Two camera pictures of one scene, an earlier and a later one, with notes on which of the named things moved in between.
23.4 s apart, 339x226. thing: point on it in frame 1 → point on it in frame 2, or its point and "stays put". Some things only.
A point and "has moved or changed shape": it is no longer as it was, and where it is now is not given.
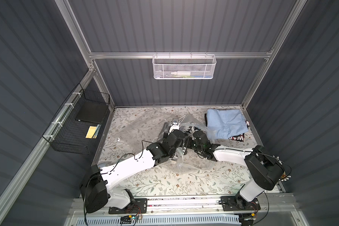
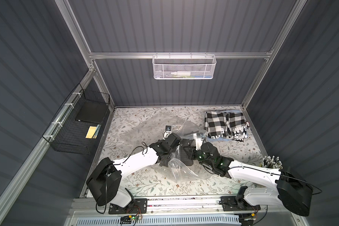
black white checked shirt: x=184 y=128 → x=218 y=124
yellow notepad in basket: x=91 y=132 stays put
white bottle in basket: x=181 y=73 stays put
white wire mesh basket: x=183 y=67 stays put
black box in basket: x=92 y=111 stays put
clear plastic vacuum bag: x=139 y=130 has moved or changed shape
